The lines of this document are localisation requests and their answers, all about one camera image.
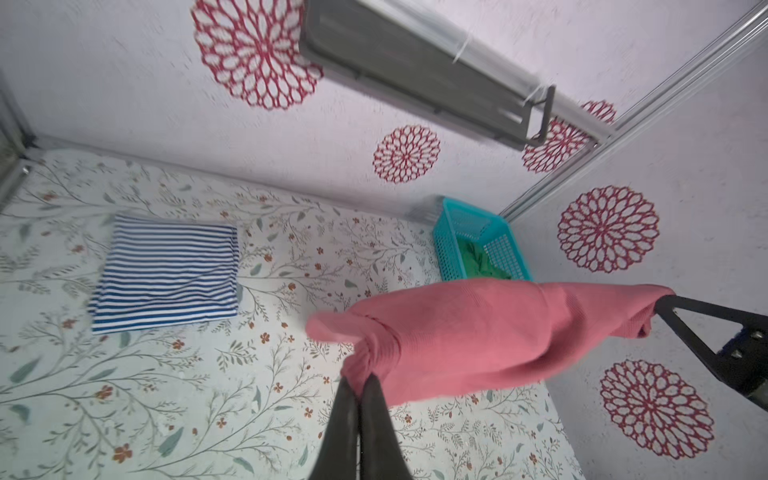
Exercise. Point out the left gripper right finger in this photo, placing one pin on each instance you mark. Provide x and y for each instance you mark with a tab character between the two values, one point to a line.
380	454

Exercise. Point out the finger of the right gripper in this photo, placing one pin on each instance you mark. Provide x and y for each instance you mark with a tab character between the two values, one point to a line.
704	328

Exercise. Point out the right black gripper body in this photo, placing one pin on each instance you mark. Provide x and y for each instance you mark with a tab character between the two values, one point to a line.
745	362

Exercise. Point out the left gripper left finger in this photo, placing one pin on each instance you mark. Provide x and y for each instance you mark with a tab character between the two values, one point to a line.
338	454

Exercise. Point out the maroon red tank top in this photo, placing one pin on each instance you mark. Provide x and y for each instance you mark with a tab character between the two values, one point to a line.
461	337

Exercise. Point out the blue white striped tank top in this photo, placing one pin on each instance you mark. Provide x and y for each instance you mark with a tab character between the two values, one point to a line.
166	273

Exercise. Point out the green tank top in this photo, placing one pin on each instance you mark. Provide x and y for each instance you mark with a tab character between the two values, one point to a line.
477	262

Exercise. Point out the floral table mat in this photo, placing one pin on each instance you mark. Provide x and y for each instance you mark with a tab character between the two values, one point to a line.
243	398

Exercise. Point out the teal plastic basket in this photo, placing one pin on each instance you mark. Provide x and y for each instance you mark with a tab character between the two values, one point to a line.
492	232

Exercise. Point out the grey metal wall shelf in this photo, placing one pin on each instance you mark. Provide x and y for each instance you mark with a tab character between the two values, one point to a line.
408	55

